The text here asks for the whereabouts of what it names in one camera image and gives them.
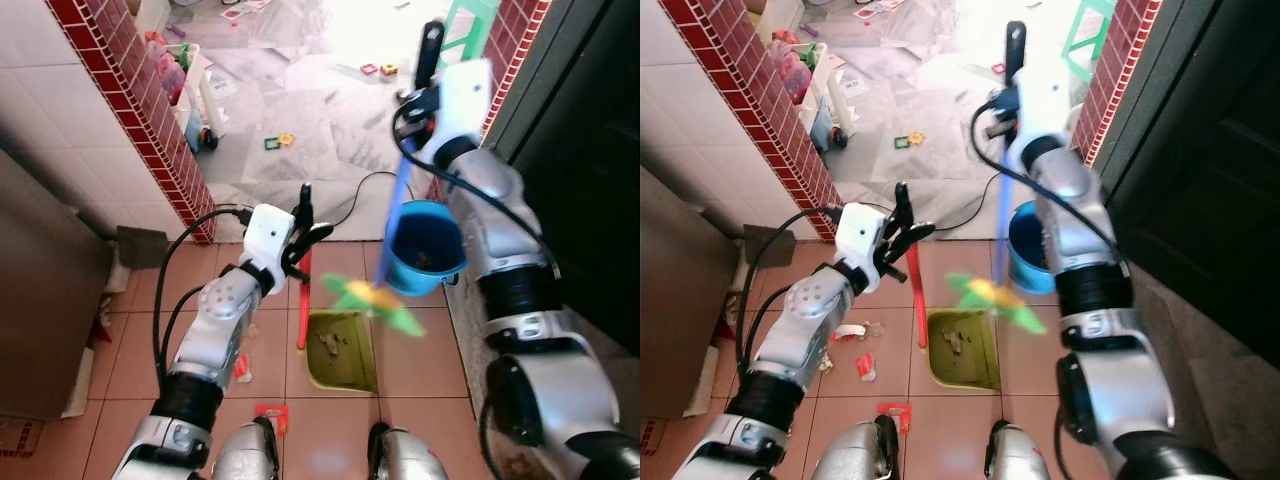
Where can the silver robot leg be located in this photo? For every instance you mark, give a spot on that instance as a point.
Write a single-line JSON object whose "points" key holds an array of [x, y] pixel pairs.
{"points": [[245, 455], [850, 455], [1018, 458], [405, 458]]}

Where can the white paper scrap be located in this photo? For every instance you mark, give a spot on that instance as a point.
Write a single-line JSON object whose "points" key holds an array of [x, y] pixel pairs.
{"points": [[850, 332]]}

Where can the patterned floor mat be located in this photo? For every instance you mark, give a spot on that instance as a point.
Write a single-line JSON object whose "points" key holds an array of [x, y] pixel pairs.
{"points": [[650, 437], [18, 438]]}

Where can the silver right robot leg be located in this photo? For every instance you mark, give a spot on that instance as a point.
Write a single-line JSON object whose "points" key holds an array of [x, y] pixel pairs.
{"points": [[1018, 458], [405, 458]]}

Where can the green and yellow toy pieces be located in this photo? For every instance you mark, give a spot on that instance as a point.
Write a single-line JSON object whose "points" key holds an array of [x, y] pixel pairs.
{"points": [[909, 140], [279, 141]]}

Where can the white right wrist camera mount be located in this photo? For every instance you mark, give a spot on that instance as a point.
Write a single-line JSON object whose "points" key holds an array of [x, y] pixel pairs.
{"points": [[462, 100], [1045, 100]]}

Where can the white toy storage rack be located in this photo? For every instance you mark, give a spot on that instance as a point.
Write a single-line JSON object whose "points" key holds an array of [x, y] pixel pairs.
{"points": [[195, 95], [825, 90]]}

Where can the grey square block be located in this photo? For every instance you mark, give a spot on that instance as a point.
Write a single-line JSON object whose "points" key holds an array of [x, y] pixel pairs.
{"points": [[142, 247], [768, 245]]}

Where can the red wrapper litter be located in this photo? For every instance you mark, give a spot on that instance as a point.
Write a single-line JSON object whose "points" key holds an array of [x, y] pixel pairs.
{"points": [[272, 412], [895, 411]]}

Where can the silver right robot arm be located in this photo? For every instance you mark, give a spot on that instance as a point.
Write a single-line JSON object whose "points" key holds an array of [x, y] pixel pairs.
{"points": [[1080, 220], [490, 210]]}

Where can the brown cabinet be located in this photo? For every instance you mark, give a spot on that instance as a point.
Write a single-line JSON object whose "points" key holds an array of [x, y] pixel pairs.
{"points": [[685, 310], [50, 300]]}

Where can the blue plastic bucket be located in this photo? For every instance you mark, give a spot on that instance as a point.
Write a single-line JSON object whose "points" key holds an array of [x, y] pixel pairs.
{"points": [[1030, 272], [442, 270]]}

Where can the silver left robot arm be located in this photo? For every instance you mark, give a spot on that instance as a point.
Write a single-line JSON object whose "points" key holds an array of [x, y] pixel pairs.
{"points": [[800, 320], [215, 320]]}

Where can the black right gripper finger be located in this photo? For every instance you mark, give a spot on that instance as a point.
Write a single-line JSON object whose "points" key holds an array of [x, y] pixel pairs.
{"points": [[1015, 52], [430, 55]]}

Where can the silver left robot leg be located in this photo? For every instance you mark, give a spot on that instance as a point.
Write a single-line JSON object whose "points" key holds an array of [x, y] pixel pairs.
{"points": [[850, 455], [245, 455]]}

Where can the dark door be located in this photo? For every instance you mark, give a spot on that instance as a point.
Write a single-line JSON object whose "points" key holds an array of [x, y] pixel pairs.
{"points": [[590, 150], [1210, 130]]}

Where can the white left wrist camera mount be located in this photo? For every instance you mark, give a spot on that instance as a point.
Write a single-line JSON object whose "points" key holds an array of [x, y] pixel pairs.
{"points": [[858, 232], [265, 235]]}

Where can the green plastic stool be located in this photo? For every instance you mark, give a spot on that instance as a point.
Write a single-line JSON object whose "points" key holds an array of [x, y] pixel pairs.
{"points": [[470, 25], [1090, 30]]}

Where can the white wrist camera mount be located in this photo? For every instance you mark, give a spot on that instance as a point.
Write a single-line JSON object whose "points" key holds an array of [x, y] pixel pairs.
{"points": [[858, 232], [1045, 100], [265, 235], [462, 100]]}

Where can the small red and white scrap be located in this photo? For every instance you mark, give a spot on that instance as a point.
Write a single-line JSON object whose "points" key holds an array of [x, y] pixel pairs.
{"points": [[865, 368], [241, 369]]}

